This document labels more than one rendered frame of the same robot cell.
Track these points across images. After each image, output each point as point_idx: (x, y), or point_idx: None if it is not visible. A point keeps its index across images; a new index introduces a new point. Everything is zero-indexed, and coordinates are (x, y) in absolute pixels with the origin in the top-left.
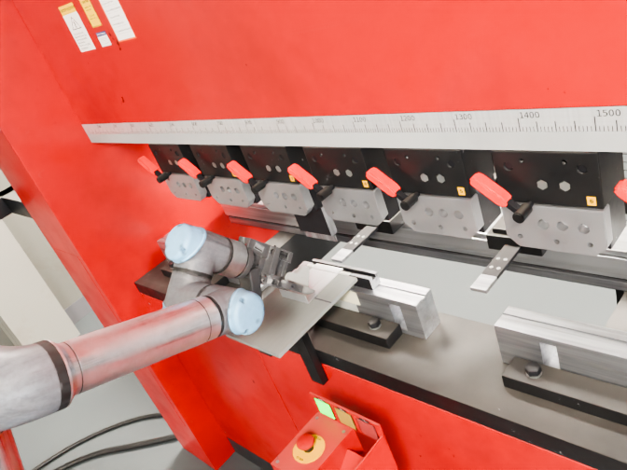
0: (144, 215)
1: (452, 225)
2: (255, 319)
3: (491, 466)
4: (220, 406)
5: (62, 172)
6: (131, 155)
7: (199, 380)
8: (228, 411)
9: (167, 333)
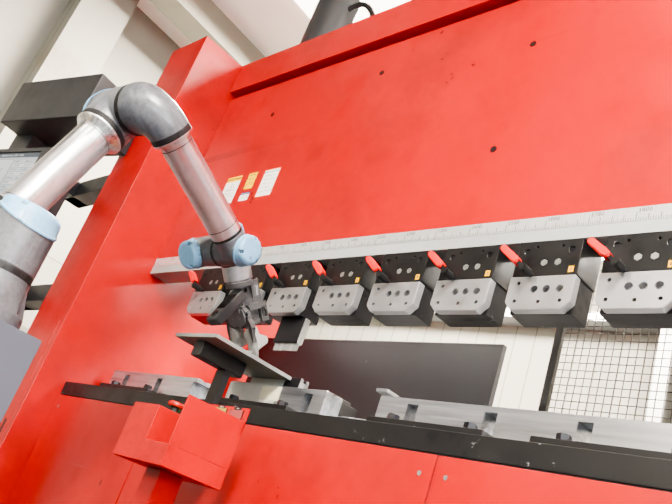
0: (123, 351)
1: (398, 301)
2: (250, 254)
3: (308, 494)
4: None
5: (118, 265)
6: (159, 309)
7: None
8: None
9: (219, 192)
